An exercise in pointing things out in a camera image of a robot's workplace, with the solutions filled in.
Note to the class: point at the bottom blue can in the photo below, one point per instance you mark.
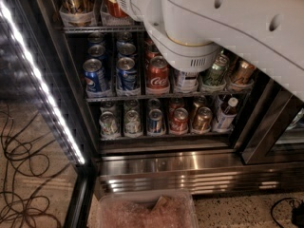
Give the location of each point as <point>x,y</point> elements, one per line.
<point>155,120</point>

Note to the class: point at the red coca-cola can top shelf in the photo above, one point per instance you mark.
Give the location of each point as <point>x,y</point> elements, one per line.
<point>115,10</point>

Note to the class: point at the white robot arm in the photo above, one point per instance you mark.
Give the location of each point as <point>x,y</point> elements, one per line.
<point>188,33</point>

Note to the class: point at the front left pepsi can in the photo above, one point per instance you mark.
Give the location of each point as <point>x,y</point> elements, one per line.
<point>97,84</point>

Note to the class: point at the front red coke can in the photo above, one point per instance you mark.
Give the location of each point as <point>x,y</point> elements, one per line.
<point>157,79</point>

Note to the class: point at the clear plastic bin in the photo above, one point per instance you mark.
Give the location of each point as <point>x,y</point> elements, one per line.
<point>148,209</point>

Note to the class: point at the bottom red can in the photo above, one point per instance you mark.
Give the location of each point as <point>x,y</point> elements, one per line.
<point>179,121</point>

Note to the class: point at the bottom gold can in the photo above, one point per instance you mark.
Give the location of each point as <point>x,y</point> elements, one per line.
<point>202,120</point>

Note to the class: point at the open glass fridge door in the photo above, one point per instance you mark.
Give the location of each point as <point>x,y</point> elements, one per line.
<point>46,170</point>

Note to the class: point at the iced tea bottle white cap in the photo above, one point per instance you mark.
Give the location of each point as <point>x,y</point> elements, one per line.
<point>185,81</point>

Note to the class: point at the bottom white floral can left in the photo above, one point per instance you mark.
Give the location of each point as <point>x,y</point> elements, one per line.
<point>109,125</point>

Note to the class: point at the bottom tea bottle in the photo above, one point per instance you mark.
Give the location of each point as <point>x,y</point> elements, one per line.
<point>225,115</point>

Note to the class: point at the stainless steel fridge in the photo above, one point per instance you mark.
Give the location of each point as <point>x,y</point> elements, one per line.
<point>259,155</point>

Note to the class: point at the pepsi can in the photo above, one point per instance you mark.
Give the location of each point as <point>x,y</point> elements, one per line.
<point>127,80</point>
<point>97,84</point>

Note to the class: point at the gold can top shelf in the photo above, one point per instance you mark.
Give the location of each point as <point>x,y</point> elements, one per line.
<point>80,9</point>

